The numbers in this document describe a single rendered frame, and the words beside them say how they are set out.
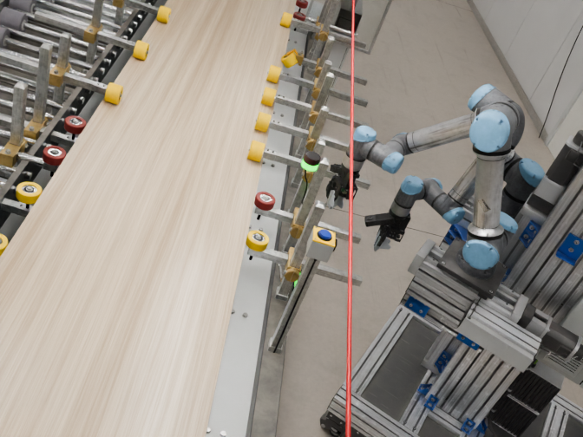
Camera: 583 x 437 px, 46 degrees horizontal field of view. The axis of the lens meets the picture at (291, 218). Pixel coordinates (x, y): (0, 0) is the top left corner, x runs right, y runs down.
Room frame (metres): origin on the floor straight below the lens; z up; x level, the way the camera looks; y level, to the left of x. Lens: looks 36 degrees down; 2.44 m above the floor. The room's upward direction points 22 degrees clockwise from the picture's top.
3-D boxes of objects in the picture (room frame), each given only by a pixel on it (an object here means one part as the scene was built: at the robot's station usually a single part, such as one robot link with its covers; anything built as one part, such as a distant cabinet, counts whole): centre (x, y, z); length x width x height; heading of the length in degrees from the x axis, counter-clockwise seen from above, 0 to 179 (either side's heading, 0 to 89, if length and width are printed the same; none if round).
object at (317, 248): (1.67, -0.11, 1.18); 0.07 x 0.07 x 0.08; 9
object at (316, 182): (2.17, -0.03, 0.93); 0.03 x 0.03 x 0.48; 9
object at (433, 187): (2.33, -0.45, 1.12); 0.11 x 0.11 x 0.08; 48
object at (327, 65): (3.16, 0.11, 0.87); 0.03 x 0.03 x 0.48; 9
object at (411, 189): (2.27, -0.38, 1.13); 0.09 x 0.08 x 0.11; 138
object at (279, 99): (2.95, 0.07, 0.95); 0.50 x 0.04 x 0.04; 99
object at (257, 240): (1.94, 0.08, 0.85); 0.08 x 0.08 x 0.11
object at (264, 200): (2.19, 0.12, 0.85); 0.08 x 0.08 x 0.11
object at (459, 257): (2.10, -0.68, 1.09); 0.15 x 0.15 x 0.10
